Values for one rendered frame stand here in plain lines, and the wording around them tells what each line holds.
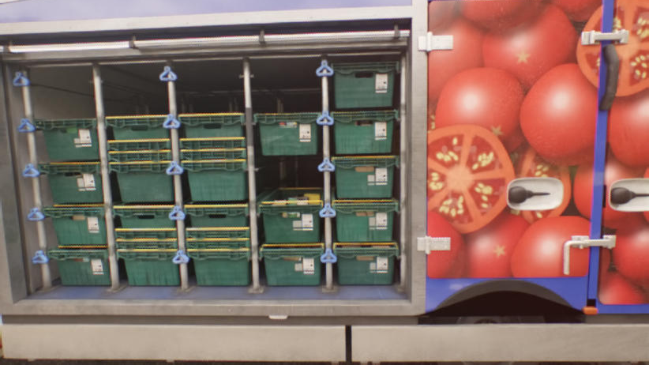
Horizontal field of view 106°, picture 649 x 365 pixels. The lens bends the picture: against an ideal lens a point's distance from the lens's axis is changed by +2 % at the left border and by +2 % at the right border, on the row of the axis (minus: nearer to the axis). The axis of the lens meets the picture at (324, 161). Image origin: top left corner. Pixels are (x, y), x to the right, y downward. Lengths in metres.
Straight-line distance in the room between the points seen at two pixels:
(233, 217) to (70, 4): 1.43
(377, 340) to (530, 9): 1.91
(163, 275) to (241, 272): 0.50
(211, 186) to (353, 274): 1.03
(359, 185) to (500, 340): 1.15
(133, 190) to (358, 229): 1.42
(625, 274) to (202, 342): 2.35
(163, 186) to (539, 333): 2.33
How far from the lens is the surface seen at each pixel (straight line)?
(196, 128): 1.67
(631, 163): 2.02
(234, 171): 1.58
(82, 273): 2.33
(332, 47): 1.46
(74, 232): 2.27
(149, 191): 1.87
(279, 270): 1.69
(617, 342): 2.31
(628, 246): 2.10
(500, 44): 1.63
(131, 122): 1.90
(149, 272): 2.03
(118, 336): 2.11
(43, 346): 2.44
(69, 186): 2.22
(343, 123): 1.47
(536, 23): 1.76
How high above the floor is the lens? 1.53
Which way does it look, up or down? 4 degrees down
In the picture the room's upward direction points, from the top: 1 degrees counter-clockwise
